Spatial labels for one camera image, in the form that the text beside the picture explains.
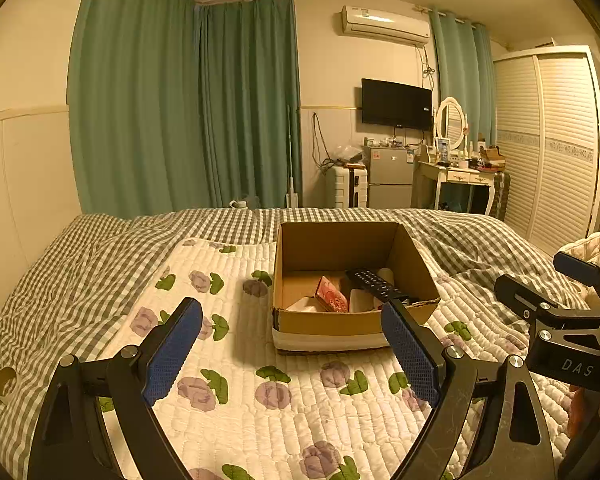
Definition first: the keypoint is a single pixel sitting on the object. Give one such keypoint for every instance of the white louvred wardrobe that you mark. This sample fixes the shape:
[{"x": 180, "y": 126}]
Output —
[{"x": 555, "y": 155}]

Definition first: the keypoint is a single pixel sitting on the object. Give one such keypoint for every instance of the pink floral wallet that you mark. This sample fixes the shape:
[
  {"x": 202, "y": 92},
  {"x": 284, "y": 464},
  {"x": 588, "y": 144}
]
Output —
[{"x": 332, "y": 297}]

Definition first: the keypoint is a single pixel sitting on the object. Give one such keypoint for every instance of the white air conditioner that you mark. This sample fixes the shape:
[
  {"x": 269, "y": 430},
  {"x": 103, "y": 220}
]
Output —
[{"x": 382, "y": 25}]

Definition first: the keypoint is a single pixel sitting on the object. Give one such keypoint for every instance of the black remote control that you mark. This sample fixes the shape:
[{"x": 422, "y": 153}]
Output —
[{"x": 375, "y": 285}]

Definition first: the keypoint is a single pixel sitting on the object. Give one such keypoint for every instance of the white mop pole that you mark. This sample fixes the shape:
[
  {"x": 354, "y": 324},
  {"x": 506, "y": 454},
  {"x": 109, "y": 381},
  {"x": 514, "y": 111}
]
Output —
[{"x": 291, "y": 160}]

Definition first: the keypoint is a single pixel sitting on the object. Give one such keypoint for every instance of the green corner curtain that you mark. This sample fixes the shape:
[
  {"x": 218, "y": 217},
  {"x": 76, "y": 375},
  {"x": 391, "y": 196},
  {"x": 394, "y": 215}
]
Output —
[{"x": 250, "y": 105}]

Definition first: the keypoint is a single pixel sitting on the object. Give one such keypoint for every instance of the dark suitcase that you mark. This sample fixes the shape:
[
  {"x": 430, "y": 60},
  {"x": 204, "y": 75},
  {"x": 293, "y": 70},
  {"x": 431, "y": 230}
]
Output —
[{"x": 501, "y": 190}]

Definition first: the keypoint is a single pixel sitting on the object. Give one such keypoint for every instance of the narrow green curtain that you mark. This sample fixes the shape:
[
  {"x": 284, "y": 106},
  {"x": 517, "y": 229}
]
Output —
[{"x": 457, "y": 65}]

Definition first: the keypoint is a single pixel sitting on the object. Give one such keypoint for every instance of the oval white mirror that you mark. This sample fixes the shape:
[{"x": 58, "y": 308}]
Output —
[{"x": 451, "y": 116}]

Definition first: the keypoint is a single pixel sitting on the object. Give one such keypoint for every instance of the grey small fridge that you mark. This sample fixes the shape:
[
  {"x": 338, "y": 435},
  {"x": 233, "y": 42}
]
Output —
[{"x": 390, "y": 170}]

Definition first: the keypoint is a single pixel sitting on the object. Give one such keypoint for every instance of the white tube with red cap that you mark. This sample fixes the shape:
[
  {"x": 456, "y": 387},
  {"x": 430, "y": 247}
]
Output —
[{"x": 362, "y": 301}]

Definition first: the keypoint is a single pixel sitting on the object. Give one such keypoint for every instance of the small brown box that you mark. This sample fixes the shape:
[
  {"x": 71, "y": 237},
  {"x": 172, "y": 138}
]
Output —
[{"x": 492, "y": 157}]

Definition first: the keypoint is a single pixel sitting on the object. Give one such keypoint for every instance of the white suitcase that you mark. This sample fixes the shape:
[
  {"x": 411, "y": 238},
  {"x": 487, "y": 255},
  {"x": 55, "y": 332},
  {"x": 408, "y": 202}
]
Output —
[{"x": 346, "y": 185}]

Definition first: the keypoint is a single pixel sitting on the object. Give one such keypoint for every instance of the person's right hand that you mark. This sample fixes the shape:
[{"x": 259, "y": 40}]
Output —
[{"x": 577, "y": 410}]

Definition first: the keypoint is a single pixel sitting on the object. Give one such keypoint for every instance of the white quilted jacket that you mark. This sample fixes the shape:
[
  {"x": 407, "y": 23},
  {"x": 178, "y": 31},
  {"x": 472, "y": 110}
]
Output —
[{"x": 592, "y": 247}]

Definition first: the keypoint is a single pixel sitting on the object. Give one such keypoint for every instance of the grey checked blanket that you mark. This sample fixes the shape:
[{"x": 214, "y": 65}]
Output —
[{"x": 70, "y": 280}]

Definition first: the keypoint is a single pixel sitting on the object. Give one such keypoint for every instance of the black wall television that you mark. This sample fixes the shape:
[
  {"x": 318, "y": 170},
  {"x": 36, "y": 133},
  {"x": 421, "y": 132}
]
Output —
[{"x": 396, "y": 102}]

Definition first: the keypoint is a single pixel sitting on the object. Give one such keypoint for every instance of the brown cardboard box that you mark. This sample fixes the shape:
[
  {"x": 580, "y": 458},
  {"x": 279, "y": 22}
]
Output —
[{"x": 330, "y": 332}]

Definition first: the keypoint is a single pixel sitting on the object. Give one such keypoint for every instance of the white dressing table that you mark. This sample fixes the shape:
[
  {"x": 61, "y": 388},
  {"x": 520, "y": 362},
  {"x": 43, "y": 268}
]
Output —
[{"x": 460, "y": 176}]

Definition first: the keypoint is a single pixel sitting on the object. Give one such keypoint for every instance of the wide green curtain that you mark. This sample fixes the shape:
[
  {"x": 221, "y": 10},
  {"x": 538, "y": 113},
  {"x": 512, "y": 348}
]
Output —
[{"x": 135, "y": 100}]

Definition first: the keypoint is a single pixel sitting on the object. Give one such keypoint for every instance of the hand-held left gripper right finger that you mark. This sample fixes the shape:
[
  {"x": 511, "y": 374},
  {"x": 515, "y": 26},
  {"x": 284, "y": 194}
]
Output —
[{"x": 412, "y": 355}]

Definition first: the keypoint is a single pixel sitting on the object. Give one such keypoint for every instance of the clear plastic bag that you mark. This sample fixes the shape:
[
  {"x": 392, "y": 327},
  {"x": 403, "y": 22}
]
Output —
[{"x": 348, "y": 152}]

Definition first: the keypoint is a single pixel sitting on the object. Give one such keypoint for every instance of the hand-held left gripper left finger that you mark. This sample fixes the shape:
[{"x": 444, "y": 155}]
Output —
[{"x": 172, "y": 355}]

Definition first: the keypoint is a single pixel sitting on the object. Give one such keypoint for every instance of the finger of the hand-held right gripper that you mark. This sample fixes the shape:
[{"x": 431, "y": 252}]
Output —
[
  {"x": 517, "y": 292},
  {"x": 575, "y": 265}
]

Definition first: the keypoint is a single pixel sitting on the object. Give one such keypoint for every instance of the white floral quilted mat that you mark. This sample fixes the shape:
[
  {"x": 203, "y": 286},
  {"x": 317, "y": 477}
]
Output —
[{"x": 240, "y": 410}]

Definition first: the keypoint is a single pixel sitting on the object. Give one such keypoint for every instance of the small picture frame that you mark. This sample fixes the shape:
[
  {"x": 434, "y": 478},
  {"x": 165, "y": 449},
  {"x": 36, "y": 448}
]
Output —
[{"x": 442, "y": 146}]

